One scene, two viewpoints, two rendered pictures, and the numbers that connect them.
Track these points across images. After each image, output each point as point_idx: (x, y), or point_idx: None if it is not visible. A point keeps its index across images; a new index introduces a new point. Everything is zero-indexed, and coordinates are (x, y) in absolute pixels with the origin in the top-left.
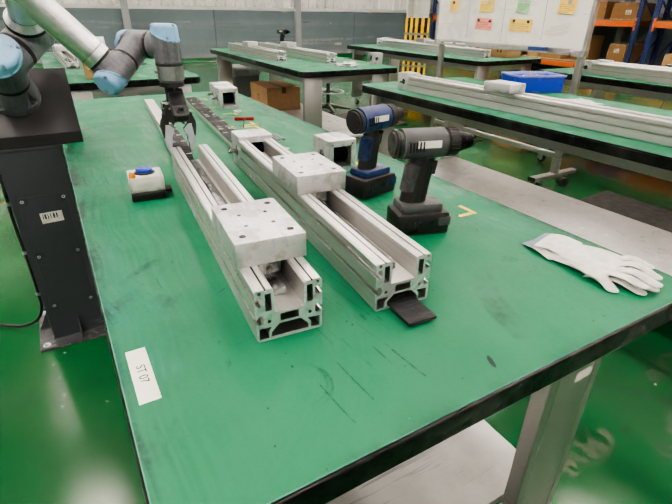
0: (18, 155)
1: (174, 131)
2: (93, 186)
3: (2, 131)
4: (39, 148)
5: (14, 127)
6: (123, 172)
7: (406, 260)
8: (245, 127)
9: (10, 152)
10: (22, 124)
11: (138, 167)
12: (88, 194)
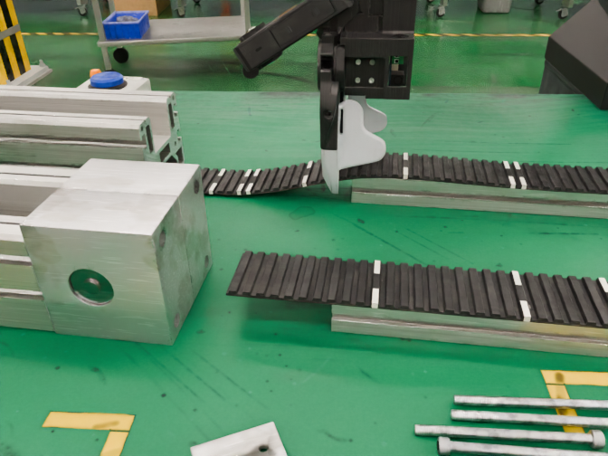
0: (554, 81)
1: (578, 182)
2: (234, 101)
3: (567, 30)
4: (568, 84)
5: (581, 31)
6: (289, 125)
7: None
8: None
9: (551, 71)
10: (591, 30)
11: (111, 72)
12: (197, 97)
